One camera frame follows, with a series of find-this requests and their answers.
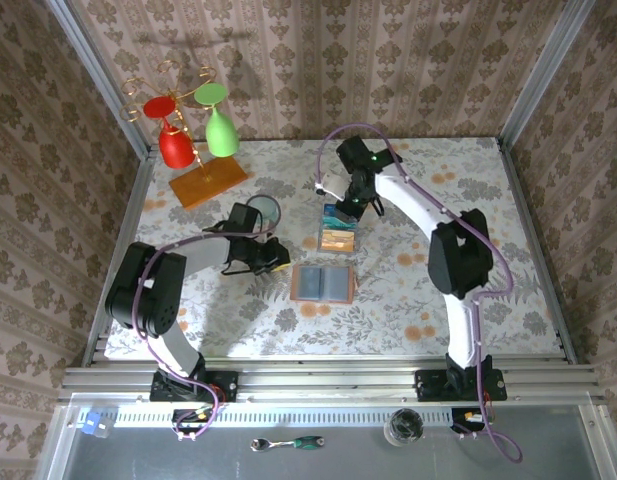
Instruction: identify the frosted teal glass cup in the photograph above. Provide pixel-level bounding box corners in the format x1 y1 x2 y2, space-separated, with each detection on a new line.
245 194 282 232

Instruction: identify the clear plastic tray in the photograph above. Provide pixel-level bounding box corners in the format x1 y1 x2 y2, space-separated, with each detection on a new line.
317 202 359 255

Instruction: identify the floral tablecloth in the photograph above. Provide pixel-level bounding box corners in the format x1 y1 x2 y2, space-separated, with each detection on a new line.
103 137 564 360

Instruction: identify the green wine glass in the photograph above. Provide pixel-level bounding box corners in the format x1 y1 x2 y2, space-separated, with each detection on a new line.
193 82 241 158

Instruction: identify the red wine glass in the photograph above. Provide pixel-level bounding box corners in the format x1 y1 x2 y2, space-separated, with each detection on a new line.
142 95 197 169

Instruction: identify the clear glass jar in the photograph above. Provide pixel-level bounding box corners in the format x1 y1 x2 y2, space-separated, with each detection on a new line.
383 407 426 448

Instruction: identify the blue plastic connector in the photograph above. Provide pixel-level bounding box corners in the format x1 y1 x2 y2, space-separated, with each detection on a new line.
79 411 113 439

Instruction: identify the grey metal sheet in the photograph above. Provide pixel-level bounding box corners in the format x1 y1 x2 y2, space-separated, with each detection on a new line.
57 424 602 480

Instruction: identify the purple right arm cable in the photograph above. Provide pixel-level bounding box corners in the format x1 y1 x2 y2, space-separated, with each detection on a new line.
315 123 524 464

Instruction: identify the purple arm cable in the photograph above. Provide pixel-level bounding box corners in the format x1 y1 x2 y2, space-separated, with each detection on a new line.
315 123 524 464
131 199 284 442

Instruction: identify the aluminium frame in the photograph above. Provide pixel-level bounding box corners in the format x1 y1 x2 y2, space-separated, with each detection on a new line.
35 0 612 480

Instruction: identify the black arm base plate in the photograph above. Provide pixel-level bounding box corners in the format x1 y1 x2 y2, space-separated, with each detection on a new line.
150 369 239 404
415 367 508 403

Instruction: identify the white slotted cable duct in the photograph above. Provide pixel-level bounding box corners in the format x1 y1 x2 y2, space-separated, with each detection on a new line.
76 405 459 429

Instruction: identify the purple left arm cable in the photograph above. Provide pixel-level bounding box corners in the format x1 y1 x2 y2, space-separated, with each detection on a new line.
131 199 284 442

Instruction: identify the black cable connector block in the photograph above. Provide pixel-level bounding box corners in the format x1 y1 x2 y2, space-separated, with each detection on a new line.
450 407 489 435
171 408 213 435

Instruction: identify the green-handled wrench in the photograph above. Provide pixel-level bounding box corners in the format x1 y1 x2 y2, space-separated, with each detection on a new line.
250 435 325 454

